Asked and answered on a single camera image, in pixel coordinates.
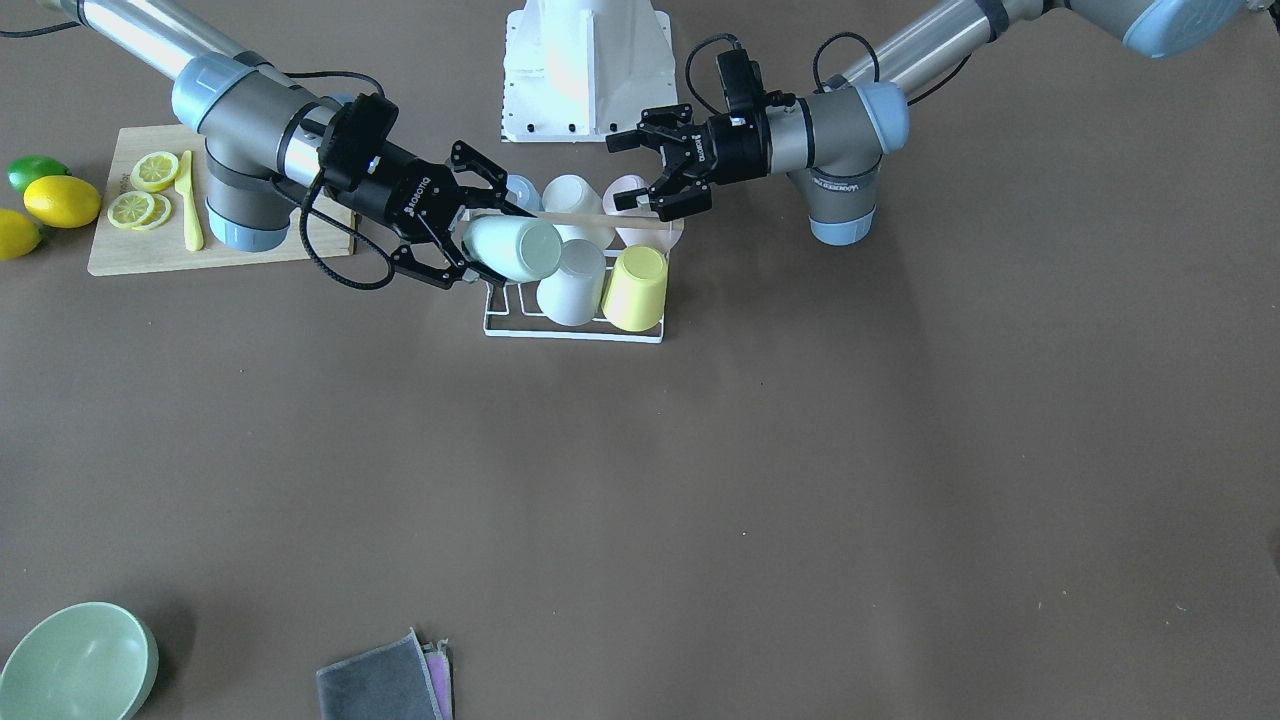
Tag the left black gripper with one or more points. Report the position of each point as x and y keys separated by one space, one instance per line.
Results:
x=722 y=155

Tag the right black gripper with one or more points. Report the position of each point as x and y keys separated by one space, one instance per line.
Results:
x=403 y=193

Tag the pink plastic cup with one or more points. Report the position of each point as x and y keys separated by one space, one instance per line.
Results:
x=662 y=238

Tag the green plastic cup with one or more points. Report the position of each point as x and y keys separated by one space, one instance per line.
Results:
x=522 y=249

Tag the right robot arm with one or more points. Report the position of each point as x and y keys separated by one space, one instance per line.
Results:
x=273 y=148

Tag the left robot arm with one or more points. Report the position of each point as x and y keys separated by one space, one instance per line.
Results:
x=830 y=143

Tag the light blue plastic cup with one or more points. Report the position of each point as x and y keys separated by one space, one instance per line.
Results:
x=522 y=193

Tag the white plastic cup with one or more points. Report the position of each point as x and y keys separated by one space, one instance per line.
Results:
x=570 y=194

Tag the yellow plastic cup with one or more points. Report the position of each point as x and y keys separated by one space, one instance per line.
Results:
x=636 y=288

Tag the grey plastic cup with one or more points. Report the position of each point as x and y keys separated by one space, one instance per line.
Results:
x=571 y=295

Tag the bamboo cutting board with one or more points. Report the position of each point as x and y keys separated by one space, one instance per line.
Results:
x=118 y=251

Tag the yellow plastic knife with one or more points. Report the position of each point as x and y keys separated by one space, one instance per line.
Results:
x=184 y=184

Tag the lemon slice upper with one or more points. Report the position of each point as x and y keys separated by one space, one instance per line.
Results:
x=155 y=172

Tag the lemon slice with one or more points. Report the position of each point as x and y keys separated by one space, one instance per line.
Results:
x=139 y=211
x=155 y=172

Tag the lemon slice lower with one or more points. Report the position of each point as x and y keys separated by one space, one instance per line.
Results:
x=139 y=211

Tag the yellow lemon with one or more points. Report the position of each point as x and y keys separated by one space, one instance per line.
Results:
x=19 y=235
x=62 y=201

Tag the green lime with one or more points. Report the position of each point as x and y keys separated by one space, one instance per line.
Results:
x=23 y=171

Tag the grey folded cloth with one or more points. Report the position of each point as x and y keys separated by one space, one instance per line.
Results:
x=407 y=679

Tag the green bowl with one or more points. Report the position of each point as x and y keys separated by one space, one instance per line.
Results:
x=93 y=660

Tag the white wire cup rack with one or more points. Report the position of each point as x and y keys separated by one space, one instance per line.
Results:
x=512 y=311

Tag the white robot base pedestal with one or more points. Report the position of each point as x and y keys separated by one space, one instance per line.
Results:
x=577 y=71

